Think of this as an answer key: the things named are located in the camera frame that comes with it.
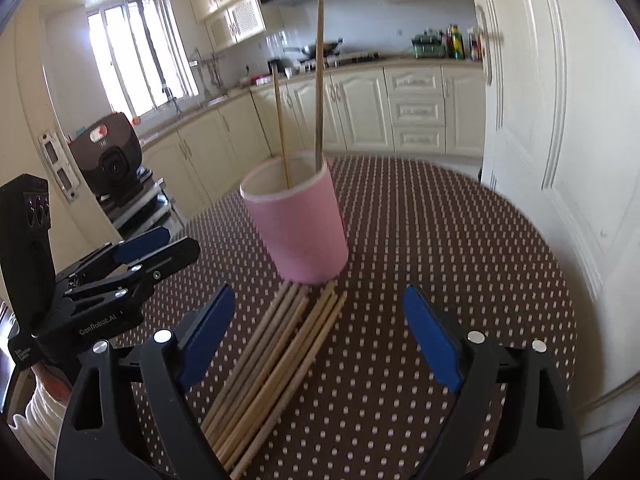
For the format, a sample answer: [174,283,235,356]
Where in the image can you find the brown polka dot tablecloth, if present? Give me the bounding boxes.
[107,154,578,480]

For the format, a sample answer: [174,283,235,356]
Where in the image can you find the person's left forearm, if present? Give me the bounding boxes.
[7,364,73,466]

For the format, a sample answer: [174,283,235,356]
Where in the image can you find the long wooden chopstick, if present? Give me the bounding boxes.
[314,0,326,171]
[271,62,291,188]

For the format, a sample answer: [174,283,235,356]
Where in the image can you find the kitchen window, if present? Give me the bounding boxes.
[85,0,201,118]

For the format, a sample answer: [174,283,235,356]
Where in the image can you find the cream lower kitchen cabinets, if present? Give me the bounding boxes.
[137,62,488,221]

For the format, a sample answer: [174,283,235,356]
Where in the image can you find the white door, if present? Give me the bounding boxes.
[462,0,640,441]

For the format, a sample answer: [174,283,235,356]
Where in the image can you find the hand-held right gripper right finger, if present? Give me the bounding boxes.
[402,285,585,480]

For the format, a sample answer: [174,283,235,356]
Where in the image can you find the gas stove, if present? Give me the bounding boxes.
[325,52,381,66]

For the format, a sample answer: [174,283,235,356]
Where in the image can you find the metal faucet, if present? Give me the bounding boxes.
[162,82,183,118]

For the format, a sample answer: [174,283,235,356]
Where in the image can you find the metal door handle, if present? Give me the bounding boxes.
[475,5,506,81]

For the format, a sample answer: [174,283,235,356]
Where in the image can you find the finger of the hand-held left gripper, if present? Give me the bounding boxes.
[55,226,171,281]
[65,237,201,311]

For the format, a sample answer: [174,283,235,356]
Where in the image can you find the black wok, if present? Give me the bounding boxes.
[282,39,344,58]

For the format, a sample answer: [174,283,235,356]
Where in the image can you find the metal utensil rack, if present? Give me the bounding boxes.
[190,47,223,91]

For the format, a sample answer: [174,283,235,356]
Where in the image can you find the white wall panel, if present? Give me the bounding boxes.
[39,130,81,205]

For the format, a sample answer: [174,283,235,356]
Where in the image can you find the pink cup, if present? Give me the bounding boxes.
[240,151,349,285]

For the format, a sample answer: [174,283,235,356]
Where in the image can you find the black round appliance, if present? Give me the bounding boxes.
[70,112,146,198]

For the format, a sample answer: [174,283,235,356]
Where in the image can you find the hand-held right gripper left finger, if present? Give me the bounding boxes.
[54,284,236,480]

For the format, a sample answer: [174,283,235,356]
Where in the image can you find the green electric pot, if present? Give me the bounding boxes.
[411,30,447,57]

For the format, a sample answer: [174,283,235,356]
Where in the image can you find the bundle of wooden chopsticks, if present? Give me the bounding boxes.
[200,280,348,480]

